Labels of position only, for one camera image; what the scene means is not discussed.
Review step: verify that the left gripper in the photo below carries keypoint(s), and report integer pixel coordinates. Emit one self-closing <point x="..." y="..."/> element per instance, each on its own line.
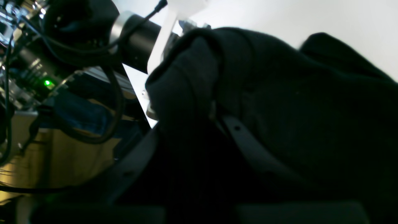
<point x="136" y="49"/>

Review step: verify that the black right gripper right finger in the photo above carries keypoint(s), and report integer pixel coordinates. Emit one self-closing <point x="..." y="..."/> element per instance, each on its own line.
<point x="274" y="173"/>

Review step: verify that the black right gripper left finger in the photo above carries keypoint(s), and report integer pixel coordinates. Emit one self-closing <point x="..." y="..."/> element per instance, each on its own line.
<point x="94" y="201"/>

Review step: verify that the black T-shirt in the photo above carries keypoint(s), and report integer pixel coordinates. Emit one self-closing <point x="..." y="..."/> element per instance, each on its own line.
<point x="323" y="110"/>

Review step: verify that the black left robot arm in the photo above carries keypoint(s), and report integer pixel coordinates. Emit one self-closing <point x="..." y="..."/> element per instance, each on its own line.
<point x="61" y="39"/>

